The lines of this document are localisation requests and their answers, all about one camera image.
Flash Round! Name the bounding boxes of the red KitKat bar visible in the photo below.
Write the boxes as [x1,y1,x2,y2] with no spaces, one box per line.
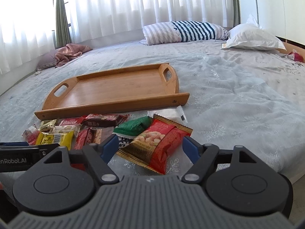
[73,128,96,150]

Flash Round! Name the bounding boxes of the striped pillow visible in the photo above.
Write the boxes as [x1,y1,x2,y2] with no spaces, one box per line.
[141,21,229,46]

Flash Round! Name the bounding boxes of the purple pillow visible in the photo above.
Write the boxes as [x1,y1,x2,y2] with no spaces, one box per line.
[36,49,58,70]

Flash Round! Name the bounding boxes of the white candy packet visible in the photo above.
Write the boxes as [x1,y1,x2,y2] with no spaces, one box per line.
[147,106,188,125]

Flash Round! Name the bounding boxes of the pink rice cake packet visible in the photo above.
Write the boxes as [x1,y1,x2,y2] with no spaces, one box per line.
[22,125,40,145]

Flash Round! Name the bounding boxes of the red tissue pack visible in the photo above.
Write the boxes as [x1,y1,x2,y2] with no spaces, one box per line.
[287,49,304,63]

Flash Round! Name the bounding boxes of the green snack packet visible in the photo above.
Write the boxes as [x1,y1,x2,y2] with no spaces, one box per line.
[113,116,153,137]

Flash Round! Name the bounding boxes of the green curtain left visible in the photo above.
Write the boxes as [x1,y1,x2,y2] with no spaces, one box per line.
[55,0,72,48]

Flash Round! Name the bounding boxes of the white pillow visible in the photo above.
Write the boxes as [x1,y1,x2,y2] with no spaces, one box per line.
[221,15,286,51]

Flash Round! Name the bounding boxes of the green curtain right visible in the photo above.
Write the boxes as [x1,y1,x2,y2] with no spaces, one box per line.
[233,0,241,26]

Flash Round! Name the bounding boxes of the pink crumpled cloth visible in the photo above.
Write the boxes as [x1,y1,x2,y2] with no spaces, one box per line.
[55,44,92,68]

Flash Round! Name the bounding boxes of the brown peanut snack packet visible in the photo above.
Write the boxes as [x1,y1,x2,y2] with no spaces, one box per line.
[92,127,114,144]

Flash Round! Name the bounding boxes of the clear nougat packet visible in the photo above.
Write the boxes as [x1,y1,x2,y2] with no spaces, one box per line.
[51,124,81,138]

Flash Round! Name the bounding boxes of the red Biscoff packet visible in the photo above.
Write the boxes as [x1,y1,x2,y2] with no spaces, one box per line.
[59,117,84,126]

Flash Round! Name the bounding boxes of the gold snack packet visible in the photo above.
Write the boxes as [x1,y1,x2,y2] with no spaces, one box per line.
[38,119,57,132]

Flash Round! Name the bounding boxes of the red cashew nut packet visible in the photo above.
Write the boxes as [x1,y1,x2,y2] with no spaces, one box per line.
[117,114,192,175]

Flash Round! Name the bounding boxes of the green curtain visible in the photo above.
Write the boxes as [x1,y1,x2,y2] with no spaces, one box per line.
[55,0,72,48]
[233,0,241,26]

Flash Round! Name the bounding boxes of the wooden serving tray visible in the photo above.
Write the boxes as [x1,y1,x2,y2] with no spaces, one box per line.
[35,63,190,120]

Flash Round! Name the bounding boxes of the light blue bedspread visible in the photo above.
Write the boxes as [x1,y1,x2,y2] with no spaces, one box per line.
[1,40,304,182]

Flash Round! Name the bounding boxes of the dark red chocolate bar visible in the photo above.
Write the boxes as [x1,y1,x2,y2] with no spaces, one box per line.
[81,114,129,127]

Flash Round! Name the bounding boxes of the yellow snack packet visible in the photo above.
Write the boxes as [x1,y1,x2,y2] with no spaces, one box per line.
[35,131,74,150]

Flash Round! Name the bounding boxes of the white sheer curtain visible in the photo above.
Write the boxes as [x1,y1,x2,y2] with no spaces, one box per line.
[1,0,234,74]

